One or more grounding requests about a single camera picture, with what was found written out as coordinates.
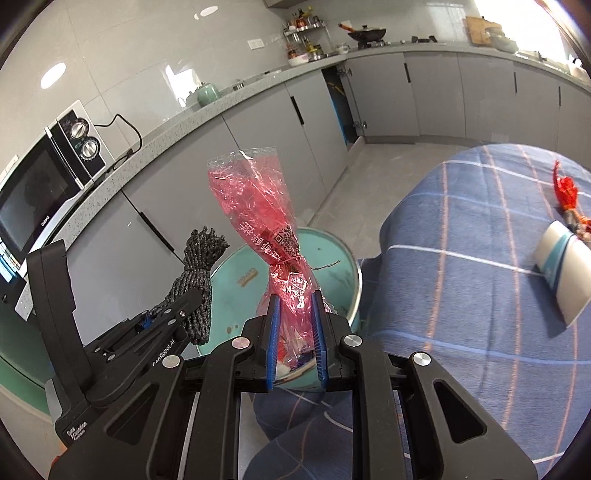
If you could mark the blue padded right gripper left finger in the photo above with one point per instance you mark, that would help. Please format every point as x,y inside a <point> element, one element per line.
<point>258,371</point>

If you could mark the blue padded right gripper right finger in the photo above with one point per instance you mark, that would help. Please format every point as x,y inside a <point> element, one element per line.
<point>334,369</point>

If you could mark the white sponge block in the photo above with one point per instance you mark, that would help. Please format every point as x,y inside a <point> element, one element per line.
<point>282,369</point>

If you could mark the black knitted cloth bundle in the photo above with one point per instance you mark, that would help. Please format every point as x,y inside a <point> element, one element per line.
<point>202,250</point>

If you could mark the red plastic bag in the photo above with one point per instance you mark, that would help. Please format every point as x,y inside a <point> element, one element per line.
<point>253,194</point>

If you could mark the white blue paper cup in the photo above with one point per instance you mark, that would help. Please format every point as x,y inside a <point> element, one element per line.
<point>564,261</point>

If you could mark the teal trash bin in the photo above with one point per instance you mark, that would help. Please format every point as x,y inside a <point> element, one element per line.
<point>241,279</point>

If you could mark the grey lower kitchen cabinets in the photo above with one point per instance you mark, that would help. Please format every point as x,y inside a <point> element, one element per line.
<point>124,240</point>

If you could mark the blue plaid tablecloth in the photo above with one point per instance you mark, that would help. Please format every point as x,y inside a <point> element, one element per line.
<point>456,278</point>

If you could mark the black white microwave oven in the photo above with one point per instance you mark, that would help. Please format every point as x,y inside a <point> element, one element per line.
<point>40,189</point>

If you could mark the green ceramic teapot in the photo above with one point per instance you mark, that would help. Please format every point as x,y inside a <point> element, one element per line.
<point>207,93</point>

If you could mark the red tassel ornament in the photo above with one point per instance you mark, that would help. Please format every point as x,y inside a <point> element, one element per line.
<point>567,193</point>

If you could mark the metal spice rack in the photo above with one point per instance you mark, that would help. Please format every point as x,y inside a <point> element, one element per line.
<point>306,37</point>

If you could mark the black wok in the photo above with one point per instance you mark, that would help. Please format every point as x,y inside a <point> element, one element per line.
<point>365,35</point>

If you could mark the gas stove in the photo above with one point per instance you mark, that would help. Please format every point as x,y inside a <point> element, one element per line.
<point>420,40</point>

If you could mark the metal pot on counter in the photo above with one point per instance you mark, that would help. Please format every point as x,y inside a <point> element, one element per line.
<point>500,41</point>

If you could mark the wooden cutting board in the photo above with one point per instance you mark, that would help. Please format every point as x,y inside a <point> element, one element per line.
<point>478,30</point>

